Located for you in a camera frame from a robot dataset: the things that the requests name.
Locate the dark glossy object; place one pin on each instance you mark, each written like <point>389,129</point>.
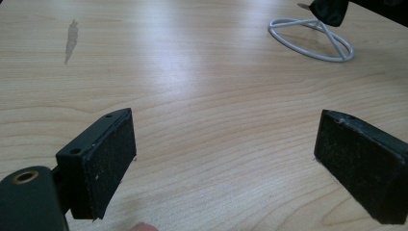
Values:
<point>330,11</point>

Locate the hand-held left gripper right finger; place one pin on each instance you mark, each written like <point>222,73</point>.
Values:
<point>362,166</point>

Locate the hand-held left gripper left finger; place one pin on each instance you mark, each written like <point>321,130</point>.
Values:
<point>102,166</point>

